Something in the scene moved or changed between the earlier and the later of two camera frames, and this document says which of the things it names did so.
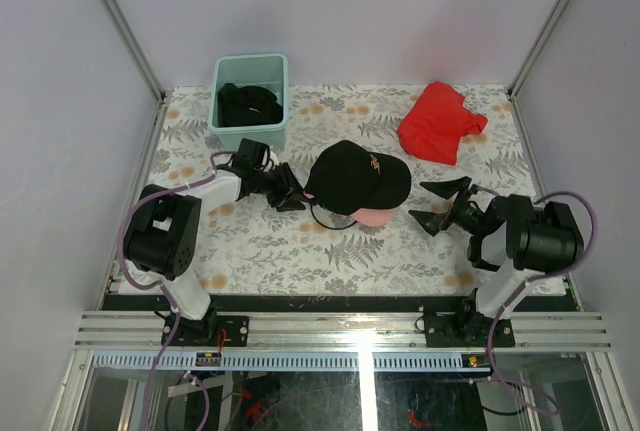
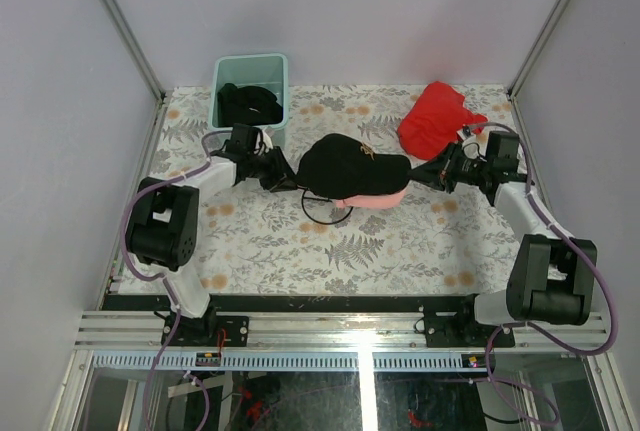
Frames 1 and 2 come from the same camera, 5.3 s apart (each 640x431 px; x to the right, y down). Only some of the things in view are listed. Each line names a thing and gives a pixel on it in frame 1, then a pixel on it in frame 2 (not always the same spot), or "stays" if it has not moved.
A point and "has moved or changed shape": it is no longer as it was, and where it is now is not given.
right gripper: x=434 y=222 to x=441 y=171
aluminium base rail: x=343 y=330 stays
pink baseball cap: x=370 y=217 to x=371 y=201
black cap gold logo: x=346 y=178 has moved or changed shape
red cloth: x=437 y=123 stays
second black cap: x=247 y=106 stays
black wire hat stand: x=331 y=228 to x=321 y=199
